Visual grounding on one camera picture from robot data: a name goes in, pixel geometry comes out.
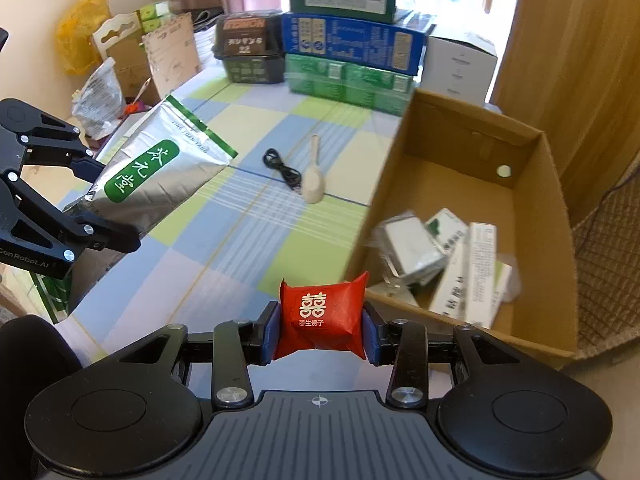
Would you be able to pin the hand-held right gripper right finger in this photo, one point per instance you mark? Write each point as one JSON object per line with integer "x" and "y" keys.
{"x": 372, "y": 335}

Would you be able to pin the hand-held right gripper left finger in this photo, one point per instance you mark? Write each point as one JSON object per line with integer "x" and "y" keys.
{"x": 270, "y": 332}

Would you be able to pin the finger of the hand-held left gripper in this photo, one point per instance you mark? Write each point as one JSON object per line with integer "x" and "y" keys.
{"x": 87, "y": 167}
{"x": 110, "y": 240}

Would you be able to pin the red candy packet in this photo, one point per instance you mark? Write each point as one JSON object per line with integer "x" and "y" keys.
{"x": 322, "y": 310}

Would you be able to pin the silver foil tea pouch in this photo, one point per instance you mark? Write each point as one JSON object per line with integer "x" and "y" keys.
{"x": 160, "y": 160}

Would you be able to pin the clear plastic packet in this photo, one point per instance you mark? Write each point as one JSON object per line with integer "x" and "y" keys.
{"x": 407, "y": 247}

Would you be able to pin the white medicine box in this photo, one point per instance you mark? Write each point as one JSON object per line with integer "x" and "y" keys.
{"x": 460, "y": 285}

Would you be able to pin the green leaf packet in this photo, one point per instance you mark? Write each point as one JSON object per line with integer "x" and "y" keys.
{"x": 445, "y": 227}

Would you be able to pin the white green spray box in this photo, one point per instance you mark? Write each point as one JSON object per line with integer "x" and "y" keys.
{"x": 502, "y": 287}

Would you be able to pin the brown cardboard box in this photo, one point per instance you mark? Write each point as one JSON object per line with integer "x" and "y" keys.
{"x": 550, "y": 240}

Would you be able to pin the checked cloth desktop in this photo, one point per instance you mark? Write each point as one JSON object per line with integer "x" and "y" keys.
{"x": 225, "y": 220}

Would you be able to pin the green white carton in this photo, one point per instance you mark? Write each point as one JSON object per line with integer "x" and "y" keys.
{"x": 50, "y": 295}

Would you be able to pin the crumpled clear plastic bag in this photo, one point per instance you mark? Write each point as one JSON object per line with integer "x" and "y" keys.
{"x": 97, "y": 100}

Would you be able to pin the cardboard sheet with hang holes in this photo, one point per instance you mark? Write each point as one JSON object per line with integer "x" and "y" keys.
{"x": 120, "y": 55}

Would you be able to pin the yellow plastic bag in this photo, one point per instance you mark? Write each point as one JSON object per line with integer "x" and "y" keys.
{"x": 80, "y": 35}

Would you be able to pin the brown kraft cardboard sheet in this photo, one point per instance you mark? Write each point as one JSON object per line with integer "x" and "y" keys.
{"x": 172, "y": 60}

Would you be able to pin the green tissue pack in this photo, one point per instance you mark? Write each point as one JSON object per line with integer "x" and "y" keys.
{"x": 155, "y": 15}

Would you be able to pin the black noodle box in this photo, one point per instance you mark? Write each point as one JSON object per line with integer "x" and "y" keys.
{"x": 247, "y": 45}

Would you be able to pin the quilted chair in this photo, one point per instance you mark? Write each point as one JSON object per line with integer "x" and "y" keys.
{"x": 607, "y": 280}

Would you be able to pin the light green box pack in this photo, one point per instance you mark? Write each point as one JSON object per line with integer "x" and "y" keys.
{"x": 350, "y": 85}

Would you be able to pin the plain white carton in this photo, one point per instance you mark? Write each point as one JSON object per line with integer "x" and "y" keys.
{"x": 460, "y": 65}

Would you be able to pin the blue carton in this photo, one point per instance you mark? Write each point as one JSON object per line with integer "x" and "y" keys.
{"x": 350, "y": 42}

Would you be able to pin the wooden door panel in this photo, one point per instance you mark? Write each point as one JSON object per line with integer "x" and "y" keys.
{"x": 575, "y": 60}

